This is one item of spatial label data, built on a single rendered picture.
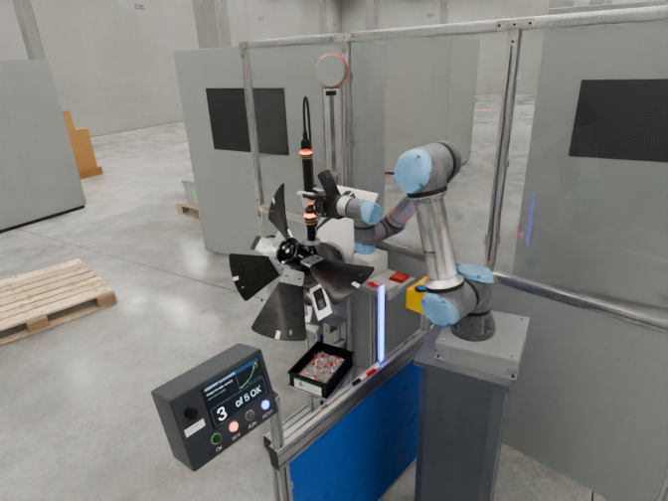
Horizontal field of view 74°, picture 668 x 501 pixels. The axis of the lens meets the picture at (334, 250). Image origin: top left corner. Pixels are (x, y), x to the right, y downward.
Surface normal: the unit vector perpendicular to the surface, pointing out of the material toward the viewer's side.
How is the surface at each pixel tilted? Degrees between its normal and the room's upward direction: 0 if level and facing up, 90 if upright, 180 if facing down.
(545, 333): 90
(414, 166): 86
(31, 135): 90
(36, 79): 90
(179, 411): 75
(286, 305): 50
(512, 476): 0
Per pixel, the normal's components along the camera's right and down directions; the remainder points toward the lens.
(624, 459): -0.68, 0.32
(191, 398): 0.70, 0.00
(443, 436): -0.48, 0.37
